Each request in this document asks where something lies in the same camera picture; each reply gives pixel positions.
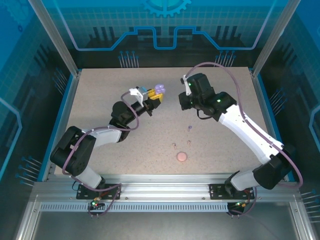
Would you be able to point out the purple earbud charging case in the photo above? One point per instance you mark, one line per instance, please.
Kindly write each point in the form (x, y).
(160, 88)

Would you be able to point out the pink earbud charging case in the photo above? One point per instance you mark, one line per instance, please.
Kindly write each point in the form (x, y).
(181, 156)

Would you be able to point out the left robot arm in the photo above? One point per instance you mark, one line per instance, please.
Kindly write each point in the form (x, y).
(72, 152)

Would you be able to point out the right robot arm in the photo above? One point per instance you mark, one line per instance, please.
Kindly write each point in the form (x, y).
(250, 135)

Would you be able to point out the blue table edge strip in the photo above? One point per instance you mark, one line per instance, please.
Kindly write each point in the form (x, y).
(270, 112)
(60, 112)

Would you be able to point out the small LED circuit board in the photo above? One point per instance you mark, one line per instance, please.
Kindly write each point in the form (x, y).
(95, 203)
(240, 204)

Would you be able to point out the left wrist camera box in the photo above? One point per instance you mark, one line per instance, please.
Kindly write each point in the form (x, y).
(141, 93)

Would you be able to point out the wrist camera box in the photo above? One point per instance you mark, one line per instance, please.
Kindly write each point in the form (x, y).
(186, 85)
(141, 93)

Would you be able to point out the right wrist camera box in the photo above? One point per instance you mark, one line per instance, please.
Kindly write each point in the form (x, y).
(186, 85)

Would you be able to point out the aluminium mounting rail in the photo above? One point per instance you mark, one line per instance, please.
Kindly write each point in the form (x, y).
(162, 187)

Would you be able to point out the aluminium frame post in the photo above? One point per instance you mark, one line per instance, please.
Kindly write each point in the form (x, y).
(273, 37)
(59, 42)

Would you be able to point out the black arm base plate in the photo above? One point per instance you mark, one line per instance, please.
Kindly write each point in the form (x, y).
(82, 193)
(215, 192)

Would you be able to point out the aluminium lower frame tray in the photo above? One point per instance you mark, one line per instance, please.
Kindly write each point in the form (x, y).
(162, 227)

